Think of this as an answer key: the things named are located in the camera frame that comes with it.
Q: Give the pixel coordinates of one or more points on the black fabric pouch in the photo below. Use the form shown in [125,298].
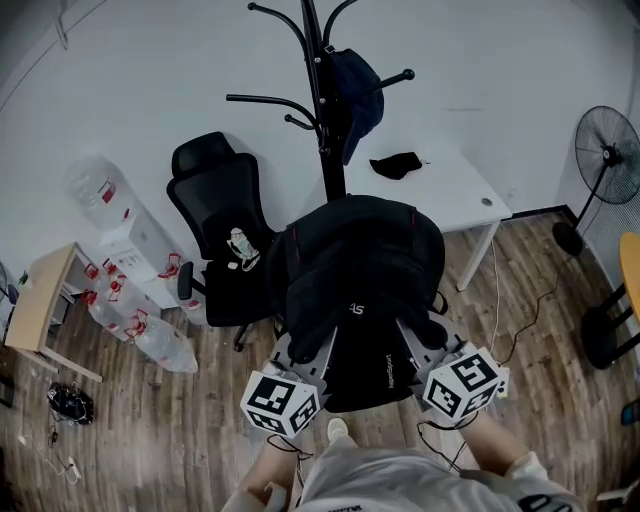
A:
[395,166]

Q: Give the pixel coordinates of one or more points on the black backpack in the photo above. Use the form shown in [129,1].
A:
[360,250]

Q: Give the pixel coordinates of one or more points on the person's light shirt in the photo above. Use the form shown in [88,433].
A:
[400,485]

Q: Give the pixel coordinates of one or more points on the large black pedestal fan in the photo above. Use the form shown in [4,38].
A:
[607,155]

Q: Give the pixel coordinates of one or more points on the black coat rack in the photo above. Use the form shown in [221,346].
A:
[331,165]

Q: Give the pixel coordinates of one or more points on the person's right forearm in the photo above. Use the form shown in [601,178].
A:
[492,440]

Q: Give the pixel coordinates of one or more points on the person's left forearm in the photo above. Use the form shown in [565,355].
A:
[265,475]

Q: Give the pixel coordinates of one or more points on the blue and black chair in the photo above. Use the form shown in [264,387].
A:
[631,414]

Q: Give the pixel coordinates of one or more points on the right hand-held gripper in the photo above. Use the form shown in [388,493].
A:
[465,385]

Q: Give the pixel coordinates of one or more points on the white metal frame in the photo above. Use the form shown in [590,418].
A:
[620,492]

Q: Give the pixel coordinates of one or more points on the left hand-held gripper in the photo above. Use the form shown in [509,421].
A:
[280,400]

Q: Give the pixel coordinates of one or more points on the white water dispenser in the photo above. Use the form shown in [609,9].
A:
[135,240]

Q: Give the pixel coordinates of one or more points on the small black fan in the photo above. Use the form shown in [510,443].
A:
[4,280]

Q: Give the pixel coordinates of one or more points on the black mesh office chair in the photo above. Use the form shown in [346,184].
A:
[215,185]

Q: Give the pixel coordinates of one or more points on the person's white shoe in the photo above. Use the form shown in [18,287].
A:
[340,430]

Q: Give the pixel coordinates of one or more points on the white power strip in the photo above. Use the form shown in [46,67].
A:
[74,470]

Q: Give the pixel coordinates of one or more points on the round yellow table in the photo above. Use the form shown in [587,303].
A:
[631,255]

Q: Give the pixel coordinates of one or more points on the white desk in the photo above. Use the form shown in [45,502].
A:
[450,190]

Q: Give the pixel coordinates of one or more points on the pile of clear water jugs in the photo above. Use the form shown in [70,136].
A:
[165,345]

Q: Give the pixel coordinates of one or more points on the dark navy cap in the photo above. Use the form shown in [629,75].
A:
[362,105]

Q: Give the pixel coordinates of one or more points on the light wooden desk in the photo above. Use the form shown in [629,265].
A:
[37,295]

